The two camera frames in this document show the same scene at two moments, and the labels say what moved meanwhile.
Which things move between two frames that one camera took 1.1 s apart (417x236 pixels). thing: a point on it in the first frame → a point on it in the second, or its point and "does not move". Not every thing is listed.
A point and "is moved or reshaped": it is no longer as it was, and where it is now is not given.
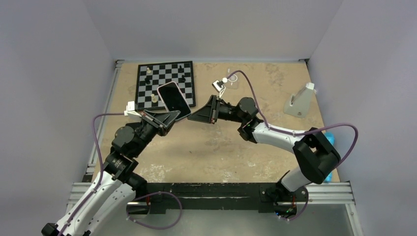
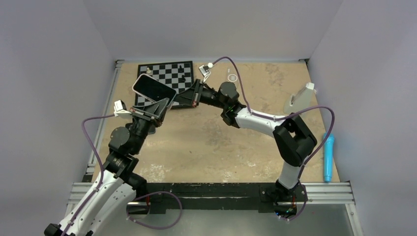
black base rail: x=267 y=197 does not move
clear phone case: x=233 y=80 does not move
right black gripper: x=203 y=114 → x=192 y=97
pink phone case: x=174 y=100 is moved or reshaped
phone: x=174 y=100 is moved or reshaped
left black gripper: x=159 y=121 → x=152 y=112
